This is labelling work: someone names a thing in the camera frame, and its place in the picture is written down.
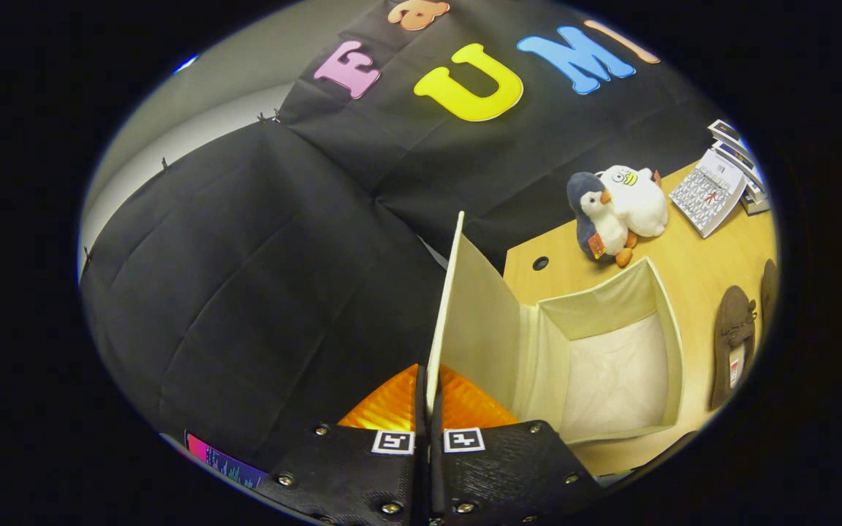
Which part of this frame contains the white book blue photo cover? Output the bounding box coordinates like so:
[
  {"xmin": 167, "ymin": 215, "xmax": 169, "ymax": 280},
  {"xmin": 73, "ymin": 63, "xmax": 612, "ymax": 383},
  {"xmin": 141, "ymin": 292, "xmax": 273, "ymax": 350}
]
[{"xmin": 713, "ymin": 139, "xmax": 766, "ymax": 188}]

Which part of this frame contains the black backdrop cloth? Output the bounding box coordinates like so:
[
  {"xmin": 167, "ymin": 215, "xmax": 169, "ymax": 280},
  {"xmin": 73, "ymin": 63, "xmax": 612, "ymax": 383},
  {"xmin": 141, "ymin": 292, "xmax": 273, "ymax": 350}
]
[{"xmin": 79, "ymin": 0, "xmax": 729, "ymax": 476}]

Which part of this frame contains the colourful display screen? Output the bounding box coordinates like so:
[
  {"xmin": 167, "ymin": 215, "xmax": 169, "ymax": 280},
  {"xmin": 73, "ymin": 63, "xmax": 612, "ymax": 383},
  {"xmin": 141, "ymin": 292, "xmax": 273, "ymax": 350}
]
[{"xmin": 185, "ymin": 430, "xmax": 269, "ymax": 491}]

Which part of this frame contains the grey patterned cover book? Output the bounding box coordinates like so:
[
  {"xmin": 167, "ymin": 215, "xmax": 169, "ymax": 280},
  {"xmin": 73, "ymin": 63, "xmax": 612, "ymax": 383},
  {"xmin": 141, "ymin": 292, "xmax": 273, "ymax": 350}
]
[{"xmin": 669, "ymin": 148, "xmax": 748, "ymax": 239}]

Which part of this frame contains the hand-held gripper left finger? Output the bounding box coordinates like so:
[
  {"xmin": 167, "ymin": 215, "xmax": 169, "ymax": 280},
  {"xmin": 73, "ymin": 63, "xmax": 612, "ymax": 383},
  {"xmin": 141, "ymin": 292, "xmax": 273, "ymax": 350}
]
[{"xmin": 257, "ymin": 364, "xmax": 429, "ymax": 526}]

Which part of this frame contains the white duck plush toy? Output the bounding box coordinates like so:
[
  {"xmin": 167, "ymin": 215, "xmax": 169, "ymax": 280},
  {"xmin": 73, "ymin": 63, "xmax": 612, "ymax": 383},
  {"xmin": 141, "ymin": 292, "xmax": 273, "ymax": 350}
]
[{"xmin": 599, "ymin": 165, "xmax": 670, "ymax": 239}]

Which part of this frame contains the brown fuzzy shoe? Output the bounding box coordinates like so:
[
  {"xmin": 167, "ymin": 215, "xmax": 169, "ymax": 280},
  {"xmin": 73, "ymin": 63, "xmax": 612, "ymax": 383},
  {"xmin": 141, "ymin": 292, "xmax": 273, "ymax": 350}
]
[
  {"xmin": 709, "ymin": 285, "xmax": 759, "ymax": 411},
  {"xmin": 759, "ymin": 259, "xmax": 781, "ymax": 338}
]

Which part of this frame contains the beige fabric storage box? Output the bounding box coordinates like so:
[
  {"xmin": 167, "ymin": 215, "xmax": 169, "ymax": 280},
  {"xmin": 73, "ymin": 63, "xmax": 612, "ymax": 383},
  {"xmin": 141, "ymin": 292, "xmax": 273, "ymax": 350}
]
[{"xmin": 425, "ymin": 211, "xmax": 686, "ymax": 447}]

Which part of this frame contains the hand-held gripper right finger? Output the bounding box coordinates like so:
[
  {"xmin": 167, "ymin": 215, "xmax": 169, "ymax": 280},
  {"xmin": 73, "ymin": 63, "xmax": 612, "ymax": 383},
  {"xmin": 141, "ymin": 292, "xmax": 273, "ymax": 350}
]
[{"xmin": 432, "ymin": 364, "xmax": 604, "ymax": 526}]

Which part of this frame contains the grey white penguin plush toy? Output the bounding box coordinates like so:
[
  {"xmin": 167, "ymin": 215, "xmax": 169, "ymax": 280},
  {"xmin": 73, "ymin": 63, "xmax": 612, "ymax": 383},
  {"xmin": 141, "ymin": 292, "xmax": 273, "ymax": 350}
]
[{"xmin": 566, "ymin": 172, "xmax": 638, "ymax": 269}]

